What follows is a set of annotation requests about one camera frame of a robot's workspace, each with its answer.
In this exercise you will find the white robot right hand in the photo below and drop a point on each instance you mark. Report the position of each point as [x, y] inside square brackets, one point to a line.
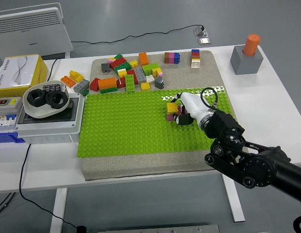
[193, 104]

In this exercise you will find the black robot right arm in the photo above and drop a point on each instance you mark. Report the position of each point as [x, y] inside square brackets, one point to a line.
[262, 167]

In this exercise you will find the lime green toy brick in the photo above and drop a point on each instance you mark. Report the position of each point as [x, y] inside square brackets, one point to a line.
[150, 68]

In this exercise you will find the grey toy brick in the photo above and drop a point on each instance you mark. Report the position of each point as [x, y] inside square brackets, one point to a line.
[140, 75]
[81, 85]

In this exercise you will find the green toy baseplate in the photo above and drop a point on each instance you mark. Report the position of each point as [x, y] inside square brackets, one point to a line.
[128, 126]

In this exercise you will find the yellow white toy brick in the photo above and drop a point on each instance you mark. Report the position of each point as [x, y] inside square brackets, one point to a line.
[122, 73]

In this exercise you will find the flat green toy brick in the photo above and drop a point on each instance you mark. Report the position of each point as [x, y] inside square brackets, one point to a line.
[108, 91]

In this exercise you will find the large red toy brick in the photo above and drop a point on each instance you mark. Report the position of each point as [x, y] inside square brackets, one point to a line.
[116, 63]

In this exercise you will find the large orange toy brick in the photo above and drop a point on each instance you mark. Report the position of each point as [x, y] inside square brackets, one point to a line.
[106, 84]

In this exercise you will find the small green toy brick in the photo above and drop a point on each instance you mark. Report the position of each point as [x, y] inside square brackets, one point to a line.
[118, 56]
[86, 92]

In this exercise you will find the red sloped toy brick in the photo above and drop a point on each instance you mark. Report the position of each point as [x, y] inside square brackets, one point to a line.
[94, 85]

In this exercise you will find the yellow sloped toy brick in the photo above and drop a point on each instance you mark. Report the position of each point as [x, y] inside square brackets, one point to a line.
[76, 76]

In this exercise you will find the dark grey sloped brick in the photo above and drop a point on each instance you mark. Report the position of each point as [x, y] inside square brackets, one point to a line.
[159, 83]

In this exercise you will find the brick stack with white base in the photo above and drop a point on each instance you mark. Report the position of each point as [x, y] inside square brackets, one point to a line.
[195, 63]

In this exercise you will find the brick stack with brown base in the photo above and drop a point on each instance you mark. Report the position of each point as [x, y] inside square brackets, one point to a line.
[172, 58]

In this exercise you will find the silver floor cover plate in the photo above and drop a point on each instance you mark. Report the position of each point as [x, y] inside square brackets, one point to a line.
[204, 41]

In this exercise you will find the grey block holder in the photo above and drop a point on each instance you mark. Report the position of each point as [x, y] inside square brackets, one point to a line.
[245, 65]

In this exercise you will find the long lime green brick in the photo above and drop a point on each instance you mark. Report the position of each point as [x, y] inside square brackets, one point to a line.
[130, 83]

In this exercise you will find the silver floor socket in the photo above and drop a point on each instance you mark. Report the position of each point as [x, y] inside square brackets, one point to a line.
[197, 32]

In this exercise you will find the grey-brown table mat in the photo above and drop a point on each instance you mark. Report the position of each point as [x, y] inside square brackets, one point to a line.
[140, 167]

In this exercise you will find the orange cylinder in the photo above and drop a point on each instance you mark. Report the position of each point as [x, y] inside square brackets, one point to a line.
[251, 44]

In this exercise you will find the dark grey flat brick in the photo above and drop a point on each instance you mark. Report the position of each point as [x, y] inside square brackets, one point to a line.
[105, 67]

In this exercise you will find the white table leg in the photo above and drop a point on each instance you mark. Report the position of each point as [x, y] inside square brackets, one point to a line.
[236, 208]
[58, 211]

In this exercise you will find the small black patterned board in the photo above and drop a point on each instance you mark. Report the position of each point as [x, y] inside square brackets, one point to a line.
[51, 87]

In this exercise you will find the large black hex nut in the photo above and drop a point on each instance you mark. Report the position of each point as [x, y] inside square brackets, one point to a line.
[49, 103]
[31, 100]

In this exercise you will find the white bowl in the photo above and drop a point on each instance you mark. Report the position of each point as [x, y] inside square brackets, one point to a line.
[38, 112]

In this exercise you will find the white panel heater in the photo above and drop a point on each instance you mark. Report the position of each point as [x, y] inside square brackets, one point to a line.
[31, 31]

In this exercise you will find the yellow white carton box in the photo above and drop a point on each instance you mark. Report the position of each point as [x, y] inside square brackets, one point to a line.
[14, 70]

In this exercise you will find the white blue circuit breaker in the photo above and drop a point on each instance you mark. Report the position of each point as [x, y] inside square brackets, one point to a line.
[5, 121]

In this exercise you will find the blue plastic block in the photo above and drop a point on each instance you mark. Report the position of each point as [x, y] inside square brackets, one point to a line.
[5, 138]

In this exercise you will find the white electrical enclosure box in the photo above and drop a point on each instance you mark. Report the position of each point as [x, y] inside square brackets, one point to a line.
[48, 128]

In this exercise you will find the grey switch box red button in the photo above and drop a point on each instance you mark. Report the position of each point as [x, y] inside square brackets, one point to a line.
[7, 103]

